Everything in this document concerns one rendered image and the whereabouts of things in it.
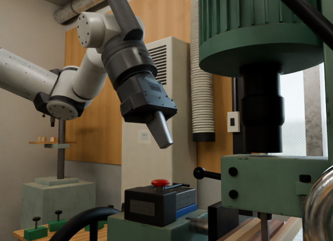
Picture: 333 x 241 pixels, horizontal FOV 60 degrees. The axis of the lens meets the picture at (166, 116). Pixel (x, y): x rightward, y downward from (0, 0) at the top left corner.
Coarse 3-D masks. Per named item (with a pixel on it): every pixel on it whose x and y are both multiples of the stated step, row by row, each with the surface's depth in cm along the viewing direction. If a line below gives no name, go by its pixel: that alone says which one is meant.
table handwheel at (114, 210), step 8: (96, 208) 58; (104, 208) 60; (112, 208) 62; (80, 216) 55; (88, 216) 55; (96, 216) 57; (104, 216) 59; (64, 224) 53; (72, 224) 53; (80, 224) 54; (88, 224) 56; (96, 224) 58; (56, 232) 51; (64, 232) 51; (72, 232) 52; (96, 232) 57; (56, 240) 50; (64, 240) 51; (96, 240) 57
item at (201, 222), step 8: (208, 208) 42; (216, 208) 42; (224, 208) 44; (232, 208) 46; (208, 216) 42; (216, 216) 42; (224, 216) 44; (232, 216) 46; (192, 224) 47; (200, 224) 47; (208, 224) 42; (216, 224) 41; (224, 224) 44; (232, 224) 46; (192, 232) 48; (200, 232) 46; (208, 232) 42; (216, 232) 41; (224, 232) 43; (208, 240) 42; (216, 240) 41
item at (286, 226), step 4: (288, 220) 55; (292, 220) 55; (284, 224) 52; (288, 224) 52; (280, 228) 50; (284, 228) 50; (288, 228) 50; (280, 232) 48; (284, 232) 48; (276, 236) 46; (280, 236) 46; (272, 240) 44
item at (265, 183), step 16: (224, 160) 40; (240, 160) 38; (256, 160) 37; (272, 160) 36; (288, 160) 35; (304, 160) 34; (320, 160) 33; (224, 176) 39; (240, 176) 38; (256, 176) 37; (272, 176) 36; (288, 176) 35; (224, 192) 39; (240, 192) 38; (256, 192) 37; (272, 192) 36; (288, 192) 35; (240, 208) 38; (256, 208) 37; (272, 208) 36; (288, 208) 35
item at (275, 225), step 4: (272, 220) 53; (276, 220) 53; (272, 224) 50; (276, 224) 50; (280, 224) 51; (272, 228) 48; (276, 228) 48; (260, 232) 46; (272, 232) 46; (276, 232) 48; (252, 236) 44; (256, 236) 44; (260, 236) 44; (272, 236) 46; (248, 240) 42; (252, 240) 42; (256, 240) 42; (260, 240) 42
